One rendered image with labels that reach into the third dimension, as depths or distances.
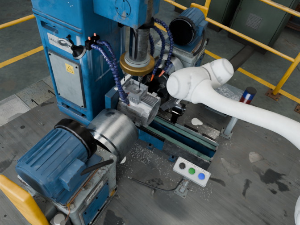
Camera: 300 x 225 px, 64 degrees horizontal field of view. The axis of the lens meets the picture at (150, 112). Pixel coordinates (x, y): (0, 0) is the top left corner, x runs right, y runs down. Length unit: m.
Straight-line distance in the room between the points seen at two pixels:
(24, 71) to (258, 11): 3.36
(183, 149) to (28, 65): 2.56
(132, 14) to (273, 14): 3.26
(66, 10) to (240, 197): 1.31
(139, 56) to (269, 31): 3.20
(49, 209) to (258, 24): 3.80
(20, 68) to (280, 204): 3.09
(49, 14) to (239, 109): 0.90
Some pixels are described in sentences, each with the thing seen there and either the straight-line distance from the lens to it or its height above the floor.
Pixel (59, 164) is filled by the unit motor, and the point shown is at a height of 1.33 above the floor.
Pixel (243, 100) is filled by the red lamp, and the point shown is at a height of 1.15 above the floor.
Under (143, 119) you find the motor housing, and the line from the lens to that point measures 1.36.
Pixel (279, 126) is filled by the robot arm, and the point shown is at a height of 1.51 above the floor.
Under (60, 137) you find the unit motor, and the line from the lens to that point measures 0.90.
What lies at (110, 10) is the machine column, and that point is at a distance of 1.09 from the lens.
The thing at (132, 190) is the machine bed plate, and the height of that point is 0.80.
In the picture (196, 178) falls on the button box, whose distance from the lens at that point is 1.19.
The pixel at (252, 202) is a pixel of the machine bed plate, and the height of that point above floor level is 0.80.
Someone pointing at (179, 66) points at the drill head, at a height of 1.13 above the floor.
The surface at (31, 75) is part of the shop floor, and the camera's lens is 3.34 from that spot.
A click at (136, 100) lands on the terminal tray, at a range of 1.36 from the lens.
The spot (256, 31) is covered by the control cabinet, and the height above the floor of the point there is 0.31.
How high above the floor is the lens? 2.08
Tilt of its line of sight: 48 degrees down
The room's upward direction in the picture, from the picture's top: 10 degrees clockwise
